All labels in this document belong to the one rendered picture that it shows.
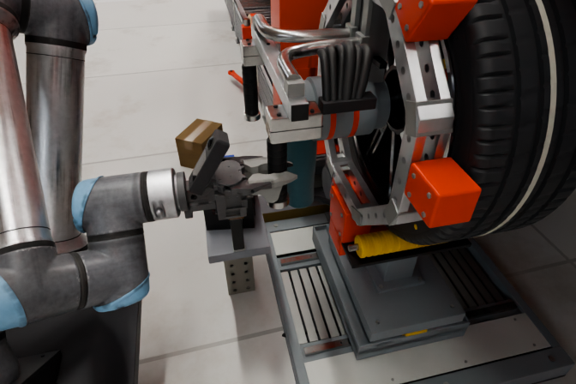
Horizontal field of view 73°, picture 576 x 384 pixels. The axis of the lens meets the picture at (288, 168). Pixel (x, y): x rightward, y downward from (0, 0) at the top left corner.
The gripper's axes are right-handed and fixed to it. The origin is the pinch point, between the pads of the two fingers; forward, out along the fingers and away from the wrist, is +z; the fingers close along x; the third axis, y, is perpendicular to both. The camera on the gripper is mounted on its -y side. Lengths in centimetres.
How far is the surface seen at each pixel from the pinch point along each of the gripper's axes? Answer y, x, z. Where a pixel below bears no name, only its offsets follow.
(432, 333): 67, 3, 44
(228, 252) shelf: 37.9, -15.8, -12.7
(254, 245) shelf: 37.9, -16.7, -5.6
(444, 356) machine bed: 75, 7, 48
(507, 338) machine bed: 75, 6, 70
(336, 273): 68, -25, 23
